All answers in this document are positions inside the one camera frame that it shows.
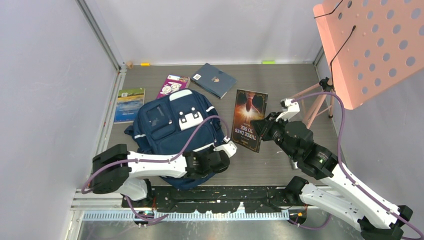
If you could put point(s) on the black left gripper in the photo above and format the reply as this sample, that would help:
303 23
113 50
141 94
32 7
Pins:
211 150

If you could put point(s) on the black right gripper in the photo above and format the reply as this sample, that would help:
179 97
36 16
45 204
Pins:
262 127

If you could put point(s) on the dark Three Days book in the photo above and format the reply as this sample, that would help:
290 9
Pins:
249 106

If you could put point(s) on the navy blue backpack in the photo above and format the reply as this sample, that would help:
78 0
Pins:
165 125

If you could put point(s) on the purple cartoon book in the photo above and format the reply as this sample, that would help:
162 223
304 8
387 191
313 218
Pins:
173 83

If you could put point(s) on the blue green landscape book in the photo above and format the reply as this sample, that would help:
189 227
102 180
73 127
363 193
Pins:
128 103

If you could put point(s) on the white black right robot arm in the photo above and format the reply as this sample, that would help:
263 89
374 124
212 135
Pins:
357 205

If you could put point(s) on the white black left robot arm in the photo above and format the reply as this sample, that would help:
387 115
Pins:
118 170

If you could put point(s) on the silver metal cylinder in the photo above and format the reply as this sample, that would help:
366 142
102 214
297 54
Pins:
293 164

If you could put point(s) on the green tape piece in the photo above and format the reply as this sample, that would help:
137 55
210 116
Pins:
268 62

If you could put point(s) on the dark blue notebook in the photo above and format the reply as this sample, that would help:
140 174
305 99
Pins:
213 80

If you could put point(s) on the yellow tape piece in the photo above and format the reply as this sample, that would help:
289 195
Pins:
145 64

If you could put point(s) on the small wooden cube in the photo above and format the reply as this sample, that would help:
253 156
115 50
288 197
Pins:
129 64

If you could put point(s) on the pink perforated stand board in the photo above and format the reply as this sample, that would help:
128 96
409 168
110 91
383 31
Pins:
370 45

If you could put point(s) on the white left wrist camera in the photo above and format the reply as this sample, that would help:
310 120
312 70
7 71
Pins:
228 147

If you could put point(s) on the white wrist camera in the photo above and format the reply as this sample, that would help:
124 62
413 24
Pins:
289 109
228 147

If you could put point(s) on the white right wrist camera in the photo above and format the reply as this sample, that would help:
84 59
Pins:
289 109

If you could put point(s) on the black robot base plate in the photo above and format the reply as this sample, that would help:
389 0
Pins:
218 199

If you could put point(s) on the aluminium frame rail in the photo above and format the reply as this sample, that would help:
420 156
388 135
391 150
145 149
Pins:
86 11

